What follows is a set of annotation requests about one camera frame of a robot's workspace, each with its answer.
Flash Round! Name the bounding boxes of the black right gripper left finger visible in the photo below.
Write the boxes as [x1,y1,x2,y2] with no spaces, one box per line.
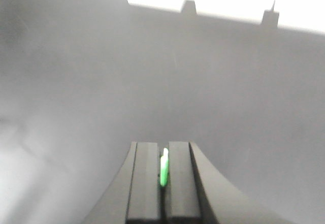
[84,142,161,223]

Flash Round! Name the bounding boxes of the green plastic spoon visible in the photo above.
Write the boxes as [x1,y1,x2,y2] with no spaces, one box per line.
[159,148,169,187]

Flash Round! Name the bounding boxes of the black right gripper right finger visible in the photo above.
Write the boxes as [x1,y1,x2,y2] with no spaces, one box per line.
[164,141,282,223]

